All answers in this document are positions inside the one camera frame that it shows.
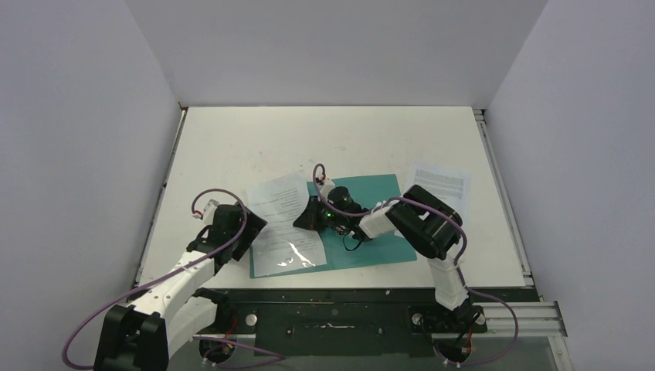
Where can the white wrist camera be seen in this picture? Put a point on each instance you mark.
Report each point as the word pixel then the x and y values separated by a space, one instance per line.
pixel 325 183
pixel 207 214

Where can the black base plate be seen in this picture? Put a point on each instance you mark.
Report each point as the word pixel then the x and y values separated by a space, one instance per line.
pixel 337 322

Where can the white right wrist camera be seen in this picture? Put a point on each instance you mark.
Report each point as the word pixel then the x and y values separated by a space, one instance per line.
pixel 325 183

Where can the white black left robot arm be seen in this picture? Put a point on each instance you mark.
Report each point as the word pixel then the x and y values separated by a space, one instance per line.
pixel 144 334

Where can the white paper sheet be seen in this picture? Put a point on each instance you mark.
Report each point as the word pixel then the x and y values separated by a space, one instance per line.
pixel 280 247
pixel 449 185

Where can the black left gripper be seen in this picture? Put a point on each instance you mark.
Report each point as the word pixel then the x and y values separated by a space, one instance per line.
pixel 252 229

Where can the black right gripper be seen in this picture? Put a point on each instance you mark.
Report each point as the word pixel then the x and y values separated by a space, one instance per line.
pixel 309 213

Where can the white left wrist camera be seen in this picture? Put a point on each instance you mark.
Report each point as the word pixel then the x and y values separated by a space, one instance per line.
pixel 207 214

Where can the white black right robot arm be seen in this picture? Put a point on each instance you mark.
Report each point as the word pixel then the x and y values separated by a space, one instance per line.
pixel 430 226

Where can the aluminium frame rail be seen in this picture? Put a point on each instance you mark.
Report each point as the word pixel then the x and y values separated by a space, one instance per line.
pixel 535 316

